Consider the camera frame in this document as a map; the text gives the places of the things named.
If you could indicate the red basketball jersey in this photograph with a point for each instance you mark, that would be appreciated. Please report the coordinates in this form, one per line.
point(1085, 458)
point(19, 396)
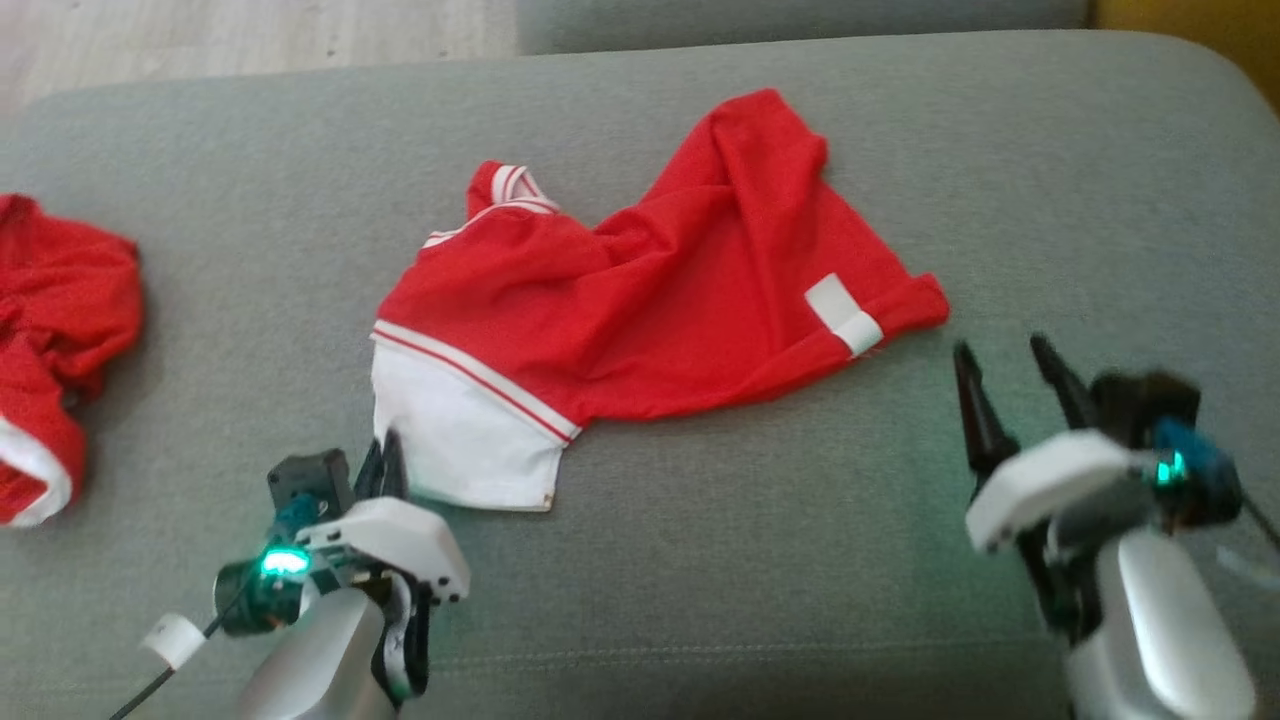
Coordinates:
point(680, 300)

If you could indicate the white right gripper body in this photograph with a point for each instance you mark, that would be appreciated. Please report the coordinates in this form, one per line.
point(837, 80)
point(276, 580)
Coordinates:
point(1060, 480)

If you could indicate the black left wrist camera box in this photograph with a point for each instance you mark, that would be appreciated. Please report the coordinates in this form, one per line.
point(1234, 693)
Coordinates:
point(310, 480)

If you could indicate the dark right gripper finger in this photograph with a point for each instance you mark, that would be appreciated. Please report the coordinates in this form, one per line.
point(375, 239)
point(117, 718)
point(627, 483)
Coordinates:
point(985, 425)
point(1070, 395)

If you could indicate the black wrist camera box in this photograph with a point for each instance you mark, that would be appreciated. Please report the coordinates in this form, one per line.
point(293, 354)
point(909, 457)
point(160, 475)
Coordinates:
point(310, 480)
point(1145, 405)

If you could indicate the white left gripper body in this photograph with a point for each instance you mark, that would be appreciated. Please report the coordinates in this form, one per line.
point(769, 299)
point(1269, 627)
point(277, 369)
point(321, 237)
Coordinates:
point(400, 535)

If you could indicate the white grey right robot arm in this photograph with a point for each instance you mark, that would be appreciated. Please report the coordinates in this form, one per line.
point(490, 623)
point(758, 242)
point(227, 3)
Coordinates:
point(1160, 620)

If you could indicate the large grey sofa seat cushion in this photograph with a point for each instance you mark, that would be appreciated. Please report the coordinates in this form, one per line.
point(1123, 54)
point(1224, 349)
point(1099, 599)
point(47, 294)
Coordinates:
point(700, 560)

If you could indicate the red white-trimmed shorts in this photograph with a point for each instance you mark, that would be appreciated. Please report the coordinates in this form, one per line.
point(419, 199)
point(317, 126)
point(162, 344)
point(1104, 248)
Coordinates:
point(60, 300)

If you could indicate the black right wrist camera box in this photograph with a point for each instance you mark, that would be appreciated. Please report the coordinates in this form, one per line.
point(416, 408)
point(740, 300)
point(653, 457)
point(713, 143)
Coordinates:
point(1145, 405)

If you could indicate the small grey sofa cushion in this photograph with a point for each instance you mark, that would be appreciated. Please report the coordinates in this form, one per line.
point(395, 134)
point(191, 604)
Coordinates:
point(800, 20)

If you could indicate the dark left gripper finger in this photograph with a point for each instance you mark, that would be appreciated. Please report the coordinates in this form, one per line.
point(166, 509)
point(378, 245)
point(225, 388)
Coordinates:
point(396, 470)
point(372, 475)

